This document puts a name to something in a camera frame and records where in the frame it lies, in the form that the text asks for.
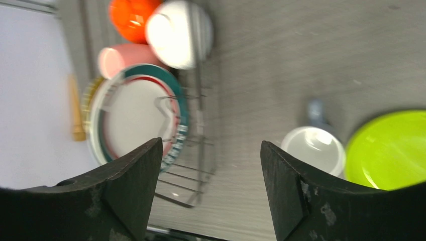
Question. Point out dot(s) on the white bowl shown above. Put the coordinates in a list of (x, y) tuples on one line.
[(180, 32)]

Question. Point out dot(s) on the lime green plate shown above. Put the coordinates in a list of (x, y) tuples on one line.
[(388, 152)]

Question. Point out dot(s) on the black wire dish rack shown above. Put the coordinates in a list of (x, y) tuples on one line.
[(185, 182)]

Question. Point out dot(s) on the wooden rolling pin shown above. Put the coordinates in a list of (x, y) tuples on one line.
[(77, 128)]

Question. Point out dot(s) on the pink mug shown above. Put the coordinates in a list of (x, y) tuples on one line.
[(111, 60)]

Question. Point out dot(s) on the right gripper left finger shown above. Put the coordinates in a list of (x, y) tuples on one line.
[(111, 202)]

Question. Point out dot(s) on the woven bamboo plate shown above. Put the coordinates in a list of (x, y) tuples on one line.
[(87, 98)]

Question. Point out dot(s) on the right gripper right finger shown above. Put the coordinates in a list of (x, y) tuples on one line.
[(307, 203)]

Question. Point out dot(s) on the white printed round plate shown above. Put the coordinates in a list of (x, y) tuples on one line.
[(101, 102)]

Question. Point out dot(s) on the orange bowl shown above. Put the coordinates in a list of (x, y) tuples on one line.
[(130, 17)]

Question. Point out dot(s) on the small grey patterned mug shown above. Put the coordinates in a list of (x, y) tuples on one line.
[(316, 144)]

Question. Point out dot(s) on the green rimmed white plate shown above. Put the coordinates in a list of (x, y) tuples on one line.
[(149, 104)]

